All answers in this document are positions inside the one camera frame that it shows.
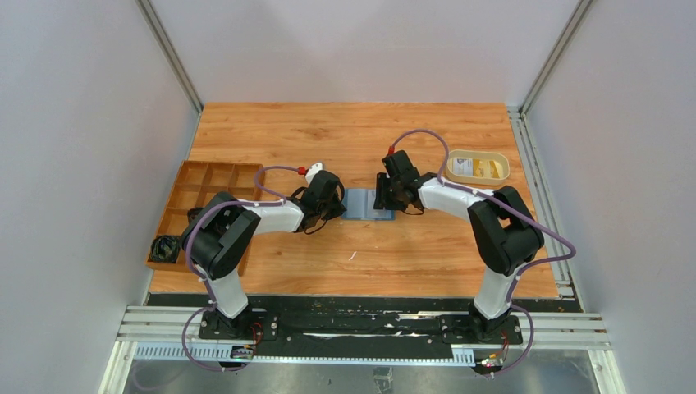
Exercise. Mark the cream oval plastic tray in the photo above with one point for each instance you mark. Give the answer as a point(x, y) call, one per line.
point(502, 159)

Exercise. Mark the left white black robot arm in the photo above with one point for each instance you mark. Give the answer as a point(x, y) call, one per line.
point(217, 239)

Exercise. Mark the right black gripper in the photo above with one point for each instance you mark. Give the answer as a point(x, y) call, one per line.
point(382, 192)

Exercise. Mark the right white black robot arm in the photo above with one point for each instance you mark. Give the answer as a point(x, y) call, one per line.
point(501, 223)

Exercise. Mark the wooden compartment tray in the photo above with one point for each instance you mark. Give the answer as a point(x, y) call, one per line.
point(196, 184)

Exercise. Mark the blue card holder wallet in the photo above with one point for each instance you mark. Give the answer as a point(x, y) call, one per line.
point(359, 205)

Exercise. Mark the gold VIP card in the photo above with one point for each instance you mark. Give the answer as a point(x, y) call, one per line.
point(488, 169)

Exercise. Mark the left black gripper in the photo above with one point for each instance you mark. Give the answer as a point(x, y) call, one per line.
point(334, 200)

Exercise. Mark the aluminium corner post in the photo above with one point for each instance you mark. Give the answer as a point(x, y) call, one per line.
point(570, 29)
point(161, 36)

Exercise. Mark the right aluminium corner post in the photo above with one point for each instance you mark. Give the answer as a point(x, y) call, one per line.
point(570, 29)

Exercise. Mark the left aluminium corner post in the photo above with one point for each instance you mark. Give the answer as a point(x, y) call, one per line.
point(161, 36)

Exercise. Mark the card lying in tray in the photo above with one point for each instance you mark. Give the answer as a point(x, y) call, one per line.
point(462, 166)

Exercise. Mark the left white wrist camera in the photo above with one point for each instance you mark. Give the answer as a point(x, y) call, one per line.
point(312, 171)

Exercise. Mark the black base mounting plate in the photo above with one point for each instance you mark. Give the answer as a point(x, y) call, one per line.
point(358, 328)

